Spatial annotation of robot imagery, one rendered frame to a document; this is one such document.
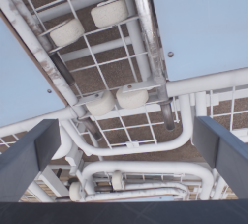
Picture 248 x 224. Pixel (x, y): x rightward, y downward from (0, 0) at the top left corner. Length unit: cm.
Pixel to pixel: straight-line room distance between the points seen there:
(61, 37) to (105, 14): 9
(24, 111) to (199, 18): 42
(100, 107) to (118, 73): 64
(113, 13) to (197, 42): 14
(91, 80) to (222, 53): 84
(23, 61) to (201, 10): 32
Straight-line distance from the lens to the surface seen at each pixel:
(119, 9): 31
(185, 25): 30
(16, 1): 40
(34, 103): 46
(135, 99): 33
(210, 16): 30
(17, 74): 43
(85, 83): 108
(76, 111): 42
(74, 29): 35
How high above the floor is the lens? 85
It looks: 51 degrees down
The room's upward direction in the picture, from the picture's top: 170 degrees counter-clockwise
